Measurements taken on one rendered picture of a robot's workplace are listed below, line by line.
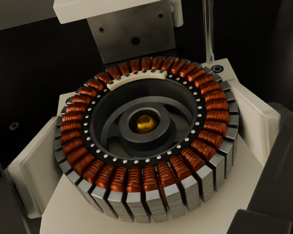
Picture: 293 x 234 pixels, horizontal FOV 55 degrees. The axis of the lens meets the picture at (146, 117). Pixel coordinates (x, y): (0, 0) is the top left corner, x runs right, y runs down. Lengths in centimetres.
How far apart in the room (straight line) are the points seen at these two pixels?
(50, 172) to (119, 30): 16
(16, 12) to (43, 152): 29
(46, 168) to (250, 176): 12
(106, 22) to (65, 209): 16
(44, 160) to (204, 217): 9
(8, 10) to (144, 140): 31
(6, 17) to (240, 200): 37
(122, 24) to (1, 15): 21
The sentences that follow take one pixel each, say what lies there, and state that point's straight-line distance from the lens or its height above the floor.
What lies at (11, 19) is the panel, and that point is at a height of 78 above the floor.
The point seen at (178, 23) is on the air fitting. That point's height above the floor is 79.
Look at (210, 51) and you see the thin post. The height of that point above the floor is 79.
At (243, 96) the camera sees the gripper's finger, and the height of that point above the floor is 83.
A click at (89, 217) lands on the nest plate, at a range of 18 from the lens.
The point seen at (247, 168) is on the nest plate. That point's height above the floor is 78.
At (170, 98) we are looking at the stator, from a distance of 20.
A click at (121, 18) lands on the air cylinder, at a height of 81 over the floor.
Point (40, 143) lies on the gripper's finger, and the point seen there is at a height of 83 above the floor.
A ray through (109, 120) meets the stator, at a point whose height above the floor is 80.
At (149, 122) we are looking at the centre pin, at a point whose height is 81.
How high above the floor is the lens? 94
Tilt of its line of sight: 48 degrees down
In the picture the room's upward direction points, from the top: 16 degrees counter-clockwise
